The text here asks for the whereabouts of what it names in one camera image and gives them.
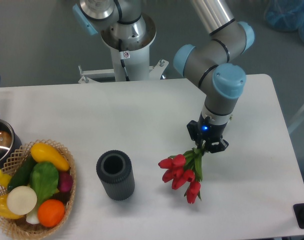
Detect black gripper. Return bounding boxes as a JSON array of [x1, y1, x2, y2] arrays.
[[186, 117, 229, 153]]

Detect red tulip bouquet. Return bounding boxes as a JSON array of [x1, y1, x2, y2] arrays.
[[158, 148, 206, 204]]

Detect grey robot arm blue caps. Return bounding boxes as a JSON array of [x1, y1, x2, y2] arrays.
[[72, 0, 255, 153]]

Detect dark grey ribbed vase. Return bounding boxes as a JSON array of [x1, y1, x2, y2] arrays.
[[96, 150, 135, 201]]

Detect black device at edge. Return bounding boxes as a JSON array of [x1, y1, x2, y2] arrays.
[[293, 203, 304, 229]]

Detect blue plastic bag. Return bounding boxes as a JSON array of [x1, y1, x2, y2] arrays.
[[264, 0, 304, 43]]

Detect purple red onion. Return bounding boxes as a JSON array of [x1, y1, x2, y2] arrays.
[[57, 172, 74, 193]]

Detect yellow squash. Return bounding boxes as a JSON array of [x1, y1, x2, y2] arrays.
[[30, 142, 70, 172]]

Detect green lettuce leaf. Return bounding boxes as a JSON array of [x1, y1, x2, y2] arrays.
[[29, 161, 59, 207]]

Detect orange fruit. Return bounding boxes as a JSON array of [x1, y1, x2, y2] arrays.
[[37, 199, 65, 228]]

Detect dark green cucumber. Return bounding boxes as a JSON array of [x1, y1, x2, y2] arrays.
[[7, 155, 37, 192]]

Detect white leek stalk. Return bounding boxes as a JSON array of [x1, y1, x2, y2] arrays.
[[25, 206, 40, 225]]

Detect white round onion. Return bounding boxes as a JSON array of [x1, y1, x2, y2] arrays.
[[6, 186, 37, 215]]

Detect woven wicker basket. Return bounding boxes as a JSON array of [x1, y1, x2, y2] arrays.
[[0, 139, 77, 240]]

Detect yellow bell pepper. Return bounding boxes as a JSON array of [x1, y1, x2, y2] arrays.
[[0, 194, 24, 220]]

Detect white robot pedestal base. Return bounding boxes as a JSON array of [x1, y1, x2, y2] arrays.
[[78, 13, 169, 84]]

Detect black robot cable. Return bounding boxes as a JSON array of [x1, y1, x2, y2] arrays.
[[117, 38, 131, 82]]

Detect blue handled saucepan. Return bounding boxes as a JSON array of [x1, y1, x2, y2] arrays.
[[0, 73, 23, 176]]

